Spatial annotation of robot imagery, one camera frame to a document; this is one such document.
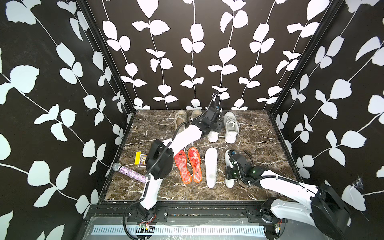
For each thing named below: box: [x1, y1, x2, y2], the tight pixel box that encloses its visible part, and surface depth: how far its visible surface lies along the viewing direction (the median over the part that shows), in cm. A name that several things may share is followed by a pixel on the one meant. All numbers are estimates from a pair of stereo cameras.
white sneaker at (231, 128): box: [223, 111, 239, 144], surface depth 103 cm
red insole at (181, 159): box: [174, 149, 192, 185], surface depth 91 cm
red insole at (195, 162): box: [188, 147, 203, 183], surface depth 92 cm
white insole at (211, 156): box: [204, 147, 218, 189], surface depth 92 cm
